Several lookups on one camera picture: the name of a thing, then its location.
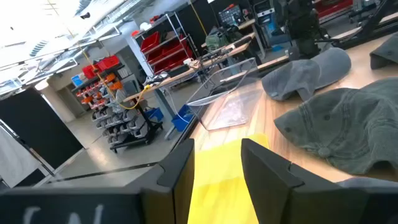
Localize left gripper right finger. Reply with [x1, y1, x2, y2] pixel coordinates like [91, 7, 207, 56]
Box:
[241, 138, 398, 224]

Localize wire shelf with red bins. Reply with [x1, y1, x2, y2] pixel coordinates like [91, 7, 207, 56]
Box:
[132, 12, 196, 77]

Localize red storage bins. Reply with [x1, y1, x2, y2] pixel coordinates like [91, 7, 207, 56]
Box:
[82, 55, 121, 79]

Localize yellow plastic bin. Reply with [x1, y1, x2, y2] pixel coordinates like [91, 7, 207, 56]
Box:
[187, 133, 271, 224]

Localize blue machine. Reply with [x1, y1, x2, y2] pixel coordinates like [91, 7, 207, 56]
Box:
[253, 0, 292, 47]

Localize yellow hanging cable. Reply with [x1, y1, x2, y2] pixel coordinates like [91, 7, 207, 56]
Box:
[46, 0, 152, 110]

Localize green backpack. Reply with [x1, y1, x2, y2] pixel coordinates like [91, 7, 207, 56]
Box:
[205, 30, 230, 53]

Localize black partition panel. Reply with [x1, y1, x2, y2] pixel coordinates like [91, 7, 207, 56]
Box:
[0, 88, 85, 170]

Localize grey towel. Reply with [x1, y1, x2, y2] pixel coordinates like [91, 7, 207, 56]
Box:
[369, 32, 398, 70]
[273, 77, 398, 183]
[337, 176, 398, 189]

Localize wooden workbench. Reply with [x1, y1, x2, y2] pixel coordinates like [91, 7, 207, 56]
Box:
[123, 32, 257, 103]

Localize black metal frame strut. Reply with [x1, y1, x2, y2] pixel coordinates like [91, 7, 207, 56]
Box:
[315, 0, 398, 50]

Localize red cabinet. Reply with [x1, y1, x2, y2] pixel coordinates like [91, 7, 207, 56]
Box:
[313, 0, 354, 19]

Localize grey baseball cap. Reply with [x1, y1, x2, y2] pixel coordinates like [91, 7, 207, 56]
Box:
[261, 47, 352, 102]

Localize parts bin rack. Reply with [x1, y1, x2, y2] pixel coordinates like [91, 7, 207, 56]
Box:
[72, 63, 164, 153]

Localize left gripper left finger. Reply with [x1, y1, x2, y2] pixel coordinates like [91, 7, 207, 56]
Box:
[0, 138, 196, 224]

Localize blue plastic bin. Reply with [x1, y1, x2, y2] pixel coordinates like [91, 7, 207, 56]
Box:
[170, 104, 195, 132]
[144, 107, 165, 122]

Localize clear plastic bin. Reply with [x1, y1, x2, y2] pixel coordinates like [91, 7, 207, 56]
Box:
[185, 57, 265, 131]

